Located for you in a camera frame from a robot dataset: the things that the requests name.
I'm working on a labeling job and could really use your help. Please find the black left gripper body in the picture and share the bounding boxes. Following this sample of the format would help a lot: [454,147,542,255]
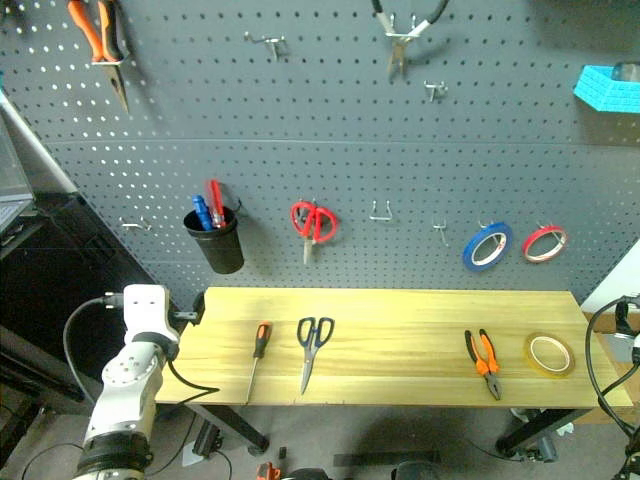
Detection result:
[172,291,208,327]

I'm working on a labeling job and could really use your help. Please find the grey metal pegboard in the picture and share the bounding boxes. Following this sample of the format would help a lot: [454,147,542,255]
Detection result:
[0,0,640,307]

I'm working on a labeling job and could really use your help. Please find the black plastic cup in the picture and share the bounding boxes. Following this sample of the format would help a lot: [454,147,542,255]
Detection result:
[182,204,246,275]

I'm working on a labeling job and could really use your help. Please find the orange and black screwdriver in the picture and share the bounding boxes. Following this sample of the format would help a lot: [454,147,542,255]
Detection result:
[244,321,274,404]

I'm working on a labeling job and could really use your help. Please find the black table leg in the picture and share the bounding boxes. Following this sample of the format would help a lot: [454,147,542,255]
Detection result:
[495,407,597,457]
[188,402,272,454]

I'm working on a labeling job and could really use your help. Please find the blue tape roll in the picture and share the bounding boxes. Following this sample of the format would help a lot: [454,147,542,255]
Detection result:
[460,222,515,273]

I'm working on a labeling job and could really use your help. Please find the orange and black pliers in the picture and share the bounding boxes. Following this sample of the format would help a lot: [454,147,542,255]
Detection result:
[463,328,503,402]

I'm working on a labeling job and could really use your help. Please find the red tape roll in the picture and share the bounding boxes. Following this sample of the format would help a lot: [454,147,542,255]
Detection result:
[522,225,570,264]

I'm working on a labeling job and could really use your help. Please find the clear tape roll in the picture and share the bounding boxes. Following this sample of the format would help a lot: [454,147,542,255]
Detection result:
[523,332,577,379]

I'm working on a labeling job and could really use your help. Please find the blue plastic basket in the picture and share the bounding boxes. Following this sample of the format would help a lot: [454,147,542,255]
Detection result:
[572,63,640,115]

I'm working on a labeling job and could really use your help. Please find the silver can in basket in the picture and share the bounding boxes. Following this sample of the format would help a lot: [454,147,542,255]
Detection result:
[611,60,640,84]

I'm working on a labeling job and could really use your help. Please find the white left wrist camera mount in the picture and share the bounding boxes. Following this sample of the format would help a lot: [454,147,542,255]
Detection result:
[122,283,182,347]

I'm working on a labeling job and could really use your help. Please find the blue-handled screwdriver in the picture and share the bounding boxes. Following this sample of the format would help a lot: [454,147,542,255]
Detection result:
[191,194,214,232]

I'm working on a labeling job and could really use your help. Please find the black-handled scissors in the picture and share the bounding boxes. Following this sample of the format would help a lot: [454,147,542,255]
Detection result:
[296,316,336,396]

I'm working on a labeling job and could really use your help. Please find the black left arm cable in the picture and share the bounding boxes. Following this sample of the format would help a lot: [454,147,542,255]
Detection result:
[62,293,222,407]

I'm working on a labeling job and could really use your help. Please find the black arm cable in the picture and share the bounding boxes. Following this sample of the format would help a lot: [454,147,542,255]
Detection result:
[62,293,222,407]
[584,294,640,451]

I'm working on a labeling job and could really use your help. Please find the red-handled scissors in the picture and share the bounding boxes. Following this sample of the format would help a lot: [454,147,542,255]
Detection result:
[290,199,341,265]

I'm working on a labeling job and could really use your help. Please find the orange-handled needle-nose pliers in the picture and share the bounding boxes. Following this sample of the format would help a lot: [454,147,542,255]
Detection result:
[67,0,132,115]

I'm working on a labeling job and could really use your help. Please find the black-handled pliers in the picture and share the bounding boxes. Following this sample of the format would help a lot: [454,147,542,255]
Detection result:
[369,0,451,84]

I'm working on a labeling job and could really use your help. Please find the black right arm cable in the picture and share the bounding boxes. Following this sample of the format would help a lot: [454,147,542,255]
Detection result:
[584,294,640,451]

